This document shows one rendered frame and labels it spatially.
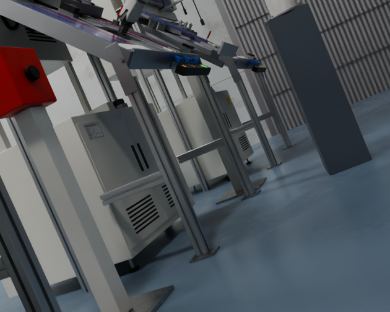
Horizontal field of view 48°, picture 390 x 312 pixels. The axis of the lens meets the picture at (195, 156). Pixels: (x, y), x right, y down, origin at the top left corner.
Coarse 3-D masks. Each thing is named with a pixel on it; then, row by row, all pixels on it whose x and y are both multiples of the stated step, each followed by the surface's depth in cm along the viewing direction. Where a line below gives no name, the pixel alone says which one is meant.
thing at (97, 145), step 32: (64, 128) 158; (96, 128) 168; (128, 128) 190; (160, 128) 218; (0, 160) 171; (96, 160) 160; (128, 160) 180; (32, 192) 168; (96, 192) 159; (160, 192) 194; (32, 224) 171; (96, 224) 161; (128, 224) 164; (160, 224) 184; (64, 256) 169; (128, 256) 159
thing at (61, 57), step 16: (0, 32) 189; (16, 32) 199; (32, 32) 209; (48, 48) 216; (64, 48) 229; (48, 64) 220; (64, 64) 229; (80, 96) 230; (0, 128) 171; (0, 144) 171
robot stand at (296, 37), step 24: (288, 24) 180; (312, 24) 179; (288, 48) 182; (312, 48) 180; (288, 72) 183; (312, 72) 181; (336, 72) 180; (312, 96) 182; (336, 96) 181; (312, 120) 183; (336, 120) 182; (336, 144) 183; (360, 144) 181; (336, 168) 184
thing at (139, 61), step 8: (136, 48) 148; (136, 56) 149; (144, 56) 155; (152, 56) 161; (160, 56) 167; (168, 56) 175; (192, 56) 200; (136, 64) 152; (144, 64) 158; (152, 64) 164; (160, 64) 171; (168, 64) 178
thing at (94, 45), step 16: (0, 0) 157; (16, 16) 156; (32, 16) 154; (48, 16) 153; (48, 32) 153; (64, 32) 151; (80, 32) 149; (80, 48) 150; (96, 48) 148; (128, 64) 146
